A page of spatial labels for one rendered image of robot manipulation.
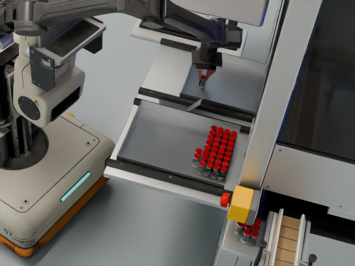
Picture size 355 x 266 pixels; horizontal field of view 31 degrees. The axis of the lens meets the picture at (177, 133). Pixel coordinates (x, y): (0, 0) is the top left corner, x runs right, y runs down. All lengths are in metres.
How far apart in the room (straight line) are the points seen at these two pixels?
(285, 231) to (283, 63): 0.56
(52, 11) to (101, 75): 1.78
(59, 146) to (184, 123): 0.86
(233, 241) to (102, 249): 1.09
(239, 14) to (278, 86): 1.17
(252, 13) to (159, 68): 0.55
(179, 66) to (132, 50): 1.43
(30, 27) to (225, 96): 0.74
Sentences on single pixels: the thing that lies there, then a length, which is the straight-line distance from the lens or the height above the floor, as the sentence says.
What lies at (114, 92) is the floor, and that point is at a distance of 3.49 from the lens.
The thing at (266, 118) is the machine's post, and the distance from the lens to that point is 1.63.
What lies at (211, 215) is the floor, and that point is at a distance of 3.01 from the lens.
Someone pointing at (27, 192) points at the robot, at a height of 0.28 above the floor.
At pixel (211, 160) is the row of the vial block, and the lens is 1.98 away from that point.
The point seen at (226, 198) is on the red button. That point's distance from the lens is 1.79.
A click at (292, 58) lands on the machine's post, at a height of 1.49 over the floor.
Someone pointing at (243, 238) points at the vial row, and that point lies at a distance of 1.86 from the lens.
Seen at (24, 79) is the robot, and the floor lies 0.86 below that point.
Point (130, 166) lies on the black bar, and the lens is 1.97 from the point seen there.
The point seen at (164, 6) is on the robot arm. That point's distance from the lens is 1.76.
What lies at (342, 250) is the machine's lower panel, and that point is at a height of 0.84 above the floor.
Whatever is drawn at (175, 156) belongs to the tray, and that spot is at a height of 0.88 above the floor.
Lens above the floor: 2.41
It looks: 47 degrees down
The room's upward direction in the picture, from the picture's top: 9 degrees clockwise
